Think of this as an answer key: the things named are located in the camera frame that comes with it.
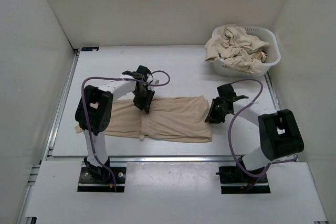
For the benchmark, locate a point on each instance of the dark label sticker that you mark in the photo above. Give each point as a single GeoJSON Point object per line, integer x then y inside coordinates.
{"type": "Point", "coordinates": [89, 48]}

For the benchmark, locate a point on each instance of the aluminium table rail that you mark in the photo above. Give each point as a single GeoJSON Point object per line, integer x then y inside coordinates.
{"type": "Point", "coordinates": [182, 72]}

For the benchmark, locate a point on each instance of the beige clothes pile in basket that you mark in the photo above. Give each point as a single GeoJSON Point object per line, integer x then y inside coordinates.
{"type": "Point", "coordinates": [241, 52]}

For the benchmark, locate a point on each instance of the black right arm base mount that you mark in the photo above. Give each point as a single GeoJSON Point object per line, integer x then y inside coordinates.
{"type": "Point", "coordinates": [234, 181]}

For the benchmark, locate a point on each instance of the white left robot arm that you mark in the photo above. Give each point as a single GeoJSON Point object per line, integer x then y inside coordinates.
{"type": "Point", "coordinates": [95, 107]}

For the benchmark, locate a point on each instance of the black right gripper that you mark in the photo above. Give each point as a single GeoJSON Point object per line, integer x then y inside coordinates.
{"type": "Point", "coordinates": [212, 117]}

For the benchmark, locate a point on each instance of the beige trousers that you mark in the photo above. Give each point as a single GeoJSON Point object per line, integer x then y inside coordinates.
{"type": "Point", "coordinates": [180, 119]}

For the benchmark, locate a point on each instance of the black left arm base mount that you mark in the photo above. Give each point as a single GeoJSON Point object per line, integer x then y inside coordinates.
{"type": "Point", "coordinates": [99, 180]}

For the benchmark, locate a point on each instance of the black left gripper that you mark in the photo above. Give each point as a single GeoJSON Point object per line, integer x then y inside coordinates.
{"type": "Point", "coordinates": [146, 107]}

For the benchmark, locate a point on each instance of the white laundry basket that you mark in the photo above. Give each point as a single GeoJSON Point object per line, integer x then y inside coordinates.
{"type": "Point", "coordinates": [273, 54]}

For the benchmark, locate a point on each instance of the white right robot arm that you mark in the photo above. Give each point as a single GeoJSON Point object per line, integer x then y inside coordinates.
{"type": "Point", "coordinates": [278, 130]}

